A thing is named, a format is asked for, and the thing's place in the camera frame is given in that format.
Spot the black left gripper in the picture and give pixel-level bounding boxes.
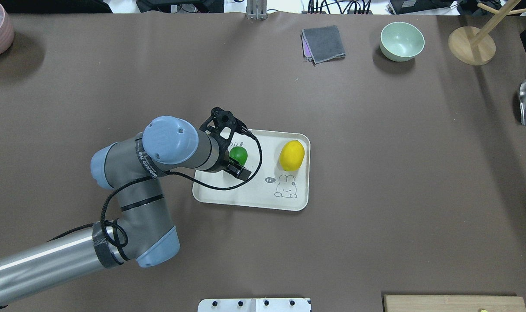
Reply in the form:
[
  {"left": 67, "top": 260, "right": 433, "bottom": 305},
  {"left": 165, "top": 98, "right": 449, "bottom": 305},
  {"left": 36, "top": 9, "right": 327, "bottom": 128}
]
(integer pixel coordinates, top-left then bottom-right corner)
[{"left": 211, "top": 132, "right": 252, "bottom": 181}]

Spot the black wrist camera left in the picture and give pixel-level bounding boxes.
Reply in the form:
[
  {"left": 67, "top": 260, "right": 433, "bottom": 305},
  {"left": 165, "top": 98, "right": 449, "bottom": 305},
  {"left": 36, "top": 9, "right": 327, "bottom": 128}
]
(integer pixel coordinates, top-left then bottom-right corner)
[{"left": 199, "top": 107, "right": 251, "bottom": 148}]

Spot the green lime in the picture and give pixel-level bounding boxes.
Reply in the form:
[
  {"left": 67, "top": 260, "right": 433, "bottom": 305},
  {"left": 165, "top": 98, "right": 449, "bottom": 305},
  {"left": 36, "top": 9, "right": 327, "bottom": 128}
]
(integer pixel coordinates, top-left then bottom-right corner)
[{"left": 229, "top": 146, "right": 248, "bottom": 166}]

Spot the white rabbit tray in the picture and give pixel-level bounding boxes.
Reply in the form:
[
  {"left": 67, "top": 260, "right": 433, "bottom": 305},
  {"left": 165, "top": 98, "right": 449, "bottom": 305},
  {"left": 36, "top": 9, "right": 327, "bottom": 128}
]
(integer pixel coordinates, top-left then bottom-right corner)
[{"left": 192, "top": 130, "right": 311, "bottom": 211}]

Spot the yellow lemon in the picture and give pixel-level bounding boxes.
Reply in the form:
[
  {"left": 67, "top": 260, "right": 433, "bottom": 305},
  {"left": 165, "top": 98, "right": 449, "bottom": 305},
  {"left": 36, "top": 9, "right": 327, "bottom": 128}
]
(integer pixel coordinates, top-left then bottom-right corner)
[{"left": 279, "top": 140, "right": 305, "bottom": 172}]

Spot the grey folded cloth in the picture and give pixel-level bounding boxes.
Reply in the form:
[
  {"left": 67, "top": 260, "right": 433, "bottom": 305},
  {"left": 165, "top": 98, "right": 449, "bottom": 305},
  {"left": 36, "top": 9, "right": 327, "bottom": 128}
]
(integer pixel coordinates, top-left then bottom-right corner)
[{"left": 300, "top": 25, "right": 346, "bottom": 65}]

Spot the mint green bowl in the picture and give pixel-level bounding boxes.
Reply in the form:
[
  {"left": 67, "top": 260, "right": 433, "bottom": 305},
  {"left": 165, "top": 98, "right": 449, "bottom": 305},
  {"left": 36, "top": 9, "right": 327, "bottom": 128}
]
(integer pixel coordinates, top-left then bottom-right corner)
[{"left": 380, "top": 22, "right": 425, "bottom": 62}]

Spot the wooden mug tree stand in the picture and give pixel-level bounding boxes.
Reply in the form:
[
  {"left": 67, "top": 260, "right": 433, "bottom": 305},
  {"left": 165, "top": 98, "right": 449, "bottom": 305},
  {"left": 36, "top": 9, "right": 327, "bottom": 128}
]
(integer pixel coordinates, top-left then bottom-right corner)
[{"left": 448, "top": 0, "right": 526, "bottom": 66}]

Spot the aluminium frame post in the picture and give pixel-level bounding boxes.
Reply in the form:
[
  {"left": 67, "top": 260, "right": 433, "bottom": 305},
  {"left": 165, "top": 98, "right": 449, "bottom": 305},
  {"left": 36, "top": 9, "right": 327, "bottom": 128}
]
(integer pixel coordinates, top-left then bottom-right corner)
[{"left": 246, "top": 0, "right": 268, "bottom": 20}]

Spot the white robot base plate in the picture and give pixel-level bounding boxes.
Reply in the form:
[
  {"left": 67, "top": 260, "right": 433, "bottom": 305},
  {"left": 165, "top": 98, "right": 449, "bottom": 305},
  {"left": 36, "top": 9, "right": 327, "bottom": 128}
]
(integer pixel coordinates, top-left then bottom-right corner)
[{"left": 197, "top": 297, "right": 312, "bottom": 312}]

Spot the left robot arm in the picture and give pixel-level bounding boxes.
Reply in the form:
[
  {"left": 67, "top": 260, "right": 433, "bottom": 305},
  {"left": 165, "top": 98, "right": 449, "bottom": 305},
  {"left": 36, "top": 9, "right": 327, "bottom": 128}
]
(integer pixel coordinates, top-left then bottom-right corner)
[{"left": 0, "top": 108, "right": 256, "bottom": 310}]

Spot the wooden cutting board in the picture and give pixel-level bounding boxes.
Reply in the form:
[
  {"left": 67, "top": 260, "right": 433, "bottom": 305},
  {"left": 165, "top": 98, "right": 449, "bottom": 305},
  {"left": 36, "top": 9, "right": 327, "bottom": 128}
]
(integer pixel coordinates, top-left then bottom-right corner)
[{"left": 383, "top": 294, "right": 526, "bottom": 312}]

